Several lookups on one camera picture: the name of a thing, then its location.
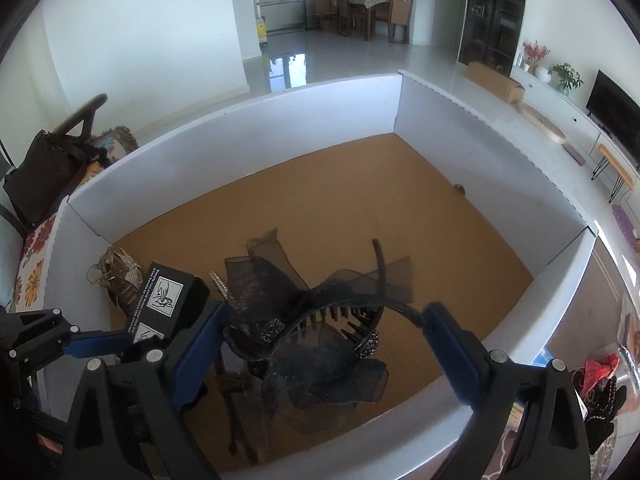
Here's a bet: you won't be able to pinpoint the dark wooden armrest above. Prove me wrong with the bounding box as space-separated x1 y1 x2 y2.
50 93 109 161

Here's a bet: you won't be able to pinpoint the large white cardboard box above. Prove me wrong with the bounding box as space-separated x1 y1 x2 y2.
37 71 599 480

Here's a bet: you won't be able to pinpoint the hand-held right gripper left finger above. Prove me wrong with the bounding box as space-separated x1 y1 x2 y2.
65 302 232 480

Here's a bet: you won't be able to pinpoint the rhinestone bow hair clip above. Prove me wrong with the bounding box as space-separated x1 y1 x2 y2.
87 247 144 307

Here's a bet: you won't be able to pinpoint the white television console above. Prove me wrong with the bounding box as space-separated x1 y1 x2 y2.
510 67 640 196

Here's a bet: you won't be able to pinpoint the green potted plant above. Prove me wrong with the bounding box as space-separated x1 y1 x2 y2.
547 62 585 97

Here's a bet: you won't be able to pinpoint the black knit gloves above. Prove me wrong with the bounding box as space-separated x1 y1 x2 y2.
581 377 629 455

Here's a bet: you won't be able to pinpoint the floral seat cushion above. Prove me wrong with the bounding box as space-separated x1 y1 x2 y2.
14 209 69 314

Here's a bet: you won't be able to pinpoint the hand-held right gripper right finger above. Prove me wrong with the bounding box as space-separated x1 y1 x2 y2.
422 302 592 480

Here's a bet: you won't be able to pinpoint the wooden dining table with chairs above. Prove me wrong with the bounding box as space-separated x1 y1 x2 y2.
305 0 416 44

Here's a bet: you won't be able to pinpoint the red flower bouquet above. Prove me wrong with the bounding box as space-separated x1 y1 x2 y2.
517 39 551 74

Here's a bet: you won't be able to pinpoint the wooden stool with hairpin legs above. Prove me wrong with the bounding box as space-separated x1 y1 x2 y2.
590 143 639 204

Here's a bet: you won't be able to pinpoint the black flat television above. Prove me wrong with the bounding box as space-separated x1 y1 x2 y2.
585 70 640 172

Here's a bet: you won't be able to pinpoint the black handbag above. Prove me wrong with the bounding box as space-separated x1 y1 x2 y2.
2 130 109 229

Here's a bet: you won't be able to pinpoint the woven patterned cushion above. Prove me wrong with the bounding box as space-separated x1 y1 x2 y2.
90 126 141 162

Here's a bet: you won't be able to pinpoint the round beige floor mat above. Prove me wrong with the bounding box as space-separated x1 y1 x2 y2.
515 102 567 144

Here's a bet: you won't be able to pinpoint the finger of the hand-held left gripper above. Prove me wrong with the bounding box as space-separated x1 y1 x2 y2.
0 310 134 377
131 261 211 356

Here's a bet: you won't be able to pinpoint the dark glass display cabinet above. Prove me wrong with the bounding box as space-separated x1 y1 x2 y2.
457 0 529 69

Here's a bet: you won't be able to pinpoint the purple floor mat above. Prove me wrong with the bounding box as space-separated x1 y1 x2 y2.
611 203 639 252

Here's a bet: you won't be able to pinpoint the red plastic bag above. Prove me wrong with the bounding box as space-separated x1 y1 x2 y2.
581 352 622 394

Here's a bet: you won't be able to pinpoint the brown cardboard box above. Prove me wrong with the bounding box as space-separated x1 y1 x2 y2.
465 61 526 105

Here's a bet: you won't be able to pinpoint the black mesh bow hair clip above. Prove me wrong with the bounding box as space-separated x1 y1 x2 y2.
222 229 427 411

